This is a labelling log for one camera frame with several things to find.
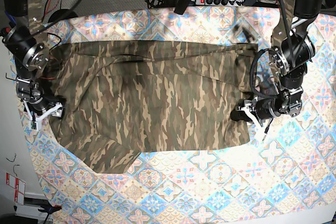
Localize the white power strip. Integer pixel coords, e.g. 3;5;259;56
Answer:
191;0;245;7

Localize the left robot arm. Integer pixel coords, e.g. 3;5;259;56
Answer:
230;0;323;140

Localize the red white label card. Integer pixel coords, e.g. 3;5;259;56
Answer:
6;173;26;205

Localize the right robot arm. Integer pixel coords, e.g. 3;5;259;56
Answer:
1;0;65;131

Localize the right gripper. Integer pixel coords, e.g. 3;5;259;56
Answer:
23;98;66;131

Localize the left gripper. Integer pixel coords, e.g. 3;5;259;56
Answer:
230;99;274;142

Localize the patterned tile tablecloth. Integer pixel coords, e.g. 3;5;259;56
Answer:
20;7;335;223

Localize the red black clamp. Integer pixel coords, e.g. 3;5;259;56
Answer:
1;11;16;42

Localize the black blue clamp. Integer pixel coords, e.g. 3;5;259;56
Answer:
38;203;62;224

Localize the camouflage T-shirt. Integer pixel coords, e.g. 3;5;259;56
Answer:
49;40;258;173

